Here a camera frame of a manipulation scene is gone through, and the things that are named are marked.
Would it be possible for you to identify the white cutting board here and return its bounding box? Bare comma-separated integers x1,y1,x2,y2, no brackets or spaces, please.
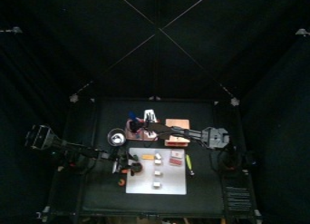
125,147,188,196

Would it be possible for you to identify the thin white cord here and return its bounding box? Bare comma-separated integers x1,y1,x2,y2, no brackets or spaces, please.
111,0,237,99
73,0,214,96

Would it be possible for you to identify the silver round bowl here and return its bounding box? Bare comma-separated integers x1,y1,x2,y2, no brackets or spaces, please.
107,128,127,147

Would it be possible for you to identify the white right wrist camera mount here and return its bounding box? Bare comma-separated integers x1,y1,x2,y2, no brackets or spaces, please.
143,109,161,123

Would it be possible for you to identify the green toy utensil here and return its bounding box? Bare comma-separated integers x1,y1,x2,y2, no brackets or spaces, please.
186,154,197,177

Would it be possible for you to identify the dark brown round toy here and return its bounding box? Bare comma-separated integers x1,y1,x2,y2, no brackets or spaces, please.
130,162,145,176

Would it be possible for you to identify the light wooden box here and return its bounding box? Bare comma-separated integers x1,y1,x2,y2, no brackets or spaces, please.
163,118,192,148

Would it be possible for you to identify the black plate with white text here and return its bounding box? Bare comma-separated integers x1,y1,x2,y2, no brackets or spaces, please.
224,177,253,217

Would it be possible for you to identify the clear pink plastic tray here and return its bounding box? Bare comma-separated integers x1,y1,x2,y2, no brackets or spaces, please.
125,118,162,142

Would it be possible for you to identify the silver frame foot bracket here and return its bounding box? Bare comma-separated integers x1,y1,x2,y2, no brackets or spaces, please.
253,209,265,224
35,205,53,221

